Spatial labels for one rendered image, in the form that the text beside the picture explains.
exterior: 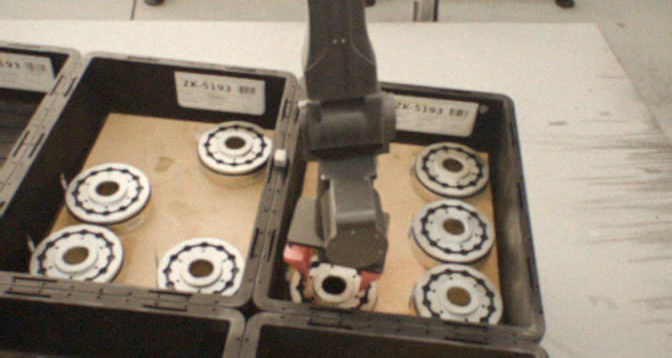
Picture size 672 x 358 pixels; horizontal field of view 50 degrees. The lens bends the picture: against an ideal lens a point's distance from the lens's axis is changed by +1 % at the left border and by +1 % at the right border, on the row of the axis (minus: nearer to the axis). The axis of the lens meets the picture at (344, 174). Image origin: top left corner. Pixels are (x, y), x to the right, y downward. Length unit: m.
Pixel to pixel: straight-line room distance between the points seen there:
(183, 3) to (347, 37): 2.37
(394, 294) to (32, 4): 2.36
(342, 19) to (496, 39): 1.01
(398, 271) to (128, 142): 0.43
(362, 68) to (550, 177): 0.72
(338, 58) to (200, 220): 0.42
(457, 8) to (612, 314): 2.07
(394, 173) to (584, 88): 0.58
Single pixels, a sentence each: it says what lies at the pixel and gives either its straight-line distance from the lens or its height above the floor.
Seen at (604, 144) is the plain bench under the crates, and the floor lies 0.70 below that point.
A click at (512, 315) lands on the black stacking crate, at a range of 0.85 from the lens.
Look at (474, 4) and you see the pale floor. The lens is 3.07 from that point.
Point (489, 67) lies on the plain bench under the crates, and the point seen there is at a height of 0.70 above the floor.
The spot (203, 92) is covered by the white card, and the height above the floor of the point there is 0.89.
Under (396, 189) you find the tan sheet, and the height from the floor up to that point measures 0.83.
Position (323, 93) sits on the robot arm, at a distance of 0.61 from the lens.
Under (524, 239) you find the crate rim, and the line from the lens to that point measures 0.84.
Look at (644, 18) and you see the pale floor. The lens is 3.25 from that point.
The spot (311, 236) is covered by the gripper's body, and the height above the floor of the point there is 0.96.
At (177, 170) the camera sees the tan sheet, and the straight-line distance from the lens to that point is 1.02.
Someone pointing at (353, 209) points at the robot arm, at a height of 1.08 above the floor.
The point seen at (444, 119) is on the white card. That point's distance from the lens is 1.04.
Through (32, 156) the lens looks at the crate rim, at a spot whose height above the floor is 0.93.
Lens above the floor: 1.54
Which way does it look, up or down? 45 degrees down
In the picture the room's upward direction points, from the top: 6 degrees clockwise
